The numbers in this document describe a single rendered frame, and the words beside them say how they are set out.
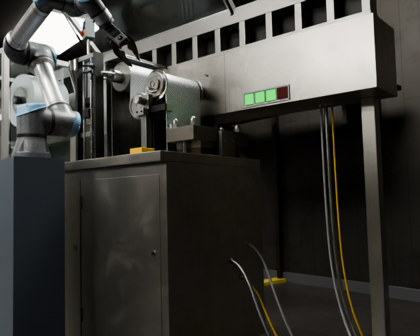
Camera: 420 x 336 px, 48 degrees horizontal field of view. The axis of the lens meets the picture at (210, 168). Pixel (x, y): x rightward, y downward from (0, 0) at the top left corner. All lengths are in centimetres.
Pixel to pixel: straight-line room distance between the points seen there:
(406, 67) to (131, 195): 236
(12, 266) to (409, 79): 278
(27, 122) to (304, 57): 119
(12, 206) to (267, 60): 126
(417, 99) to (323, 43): 154
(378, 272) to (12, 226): 148
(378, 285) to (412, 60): 191
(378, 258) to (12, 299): 146
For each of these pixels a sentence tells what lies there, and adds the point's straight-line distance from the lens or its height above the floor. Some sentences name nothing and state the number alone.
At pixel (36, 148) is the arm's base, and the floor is 94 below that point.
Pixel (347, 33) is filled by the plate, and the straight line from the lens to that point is 208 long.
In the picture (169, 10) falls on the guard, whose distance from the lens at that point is 267.
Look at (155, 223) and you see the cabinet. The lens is 177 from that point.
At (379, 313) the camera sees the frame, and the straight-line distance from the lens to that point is 216.
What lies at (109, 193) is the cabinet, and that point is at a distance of 197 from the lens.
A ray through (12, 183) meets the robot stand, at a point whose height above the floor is 80.
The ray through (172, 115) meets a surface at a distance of 216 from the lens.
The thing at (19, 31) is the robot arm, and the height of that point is 145.
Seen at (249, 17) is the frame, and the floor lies 158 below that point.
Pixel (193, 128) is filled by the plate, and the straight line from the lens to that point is 196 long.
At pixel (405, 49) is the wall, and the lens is 366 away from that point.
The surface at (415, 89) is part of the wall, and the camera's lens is 356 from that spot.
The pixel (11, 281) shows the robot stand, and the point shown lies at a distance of 196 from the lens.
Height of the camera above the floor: 71
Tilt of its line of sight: 4 degrees up
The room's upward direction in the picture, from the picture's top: 1 degrees counter-clockwise
